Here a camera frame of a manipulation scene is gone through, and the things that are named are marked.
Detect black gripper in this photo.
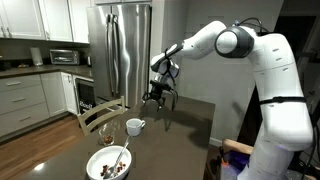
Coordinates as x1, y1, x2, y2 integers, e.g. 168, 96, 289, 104
142, 79, 175, 112

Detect white ceramic mug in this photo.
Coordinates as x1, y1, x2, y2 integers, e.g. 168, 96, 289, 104
125, 118, 147, 137

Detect white ceramic bowl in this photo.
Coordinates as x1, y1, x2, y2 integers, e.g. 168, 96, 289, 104
86, 145, 133, 180

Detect light wooden dining chair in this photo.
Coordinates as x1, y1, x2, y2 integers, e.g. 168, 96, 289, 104
77, 95, 126, 137

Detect clear glass tumbler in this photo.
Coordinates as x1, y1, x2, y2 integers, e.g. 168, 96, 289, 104
98, 122, 117, 147

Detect stainless steel refrigerator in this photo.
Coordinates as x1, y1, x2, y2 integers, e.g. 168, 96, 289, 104
87, 3, 152, 109

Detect mixed nuts and raisins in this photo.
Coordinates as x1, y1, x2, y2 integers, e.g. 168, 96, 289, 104
102, 133, 115, 145
100, 161, 127, 177

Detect metal spoon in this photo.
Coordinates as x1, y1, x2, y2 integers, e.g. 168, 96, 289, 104
103, 134, 132, 180

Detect black wine cooler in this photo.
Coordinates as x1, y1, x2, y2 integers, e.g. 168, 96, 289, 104
74, 77, 98, 116

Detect light wooden board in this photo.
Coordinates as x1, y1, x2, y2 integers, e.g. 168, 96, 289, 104
222, 138, 255, 156

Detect silver toaster oven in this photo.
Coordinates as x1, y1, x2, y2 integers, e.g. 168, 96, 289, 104
49, 49, 81, 66

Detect dark kitchen countertop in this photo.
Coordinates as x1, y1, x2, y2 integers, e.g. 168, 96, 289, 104
0, 64, 94, 80

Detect white paper towel roll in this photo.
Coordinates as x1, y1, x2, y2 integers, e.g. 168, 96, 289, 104
30, 46, 45, 67

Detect white base kitchen cabinets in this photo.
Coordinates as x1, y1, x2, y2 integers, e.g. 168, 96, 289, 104
0, 71, 79, 138

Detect white upper kitchen cabinets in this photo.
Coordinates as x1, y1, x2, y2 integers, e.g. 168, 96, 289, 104
0, 0, 91, 44

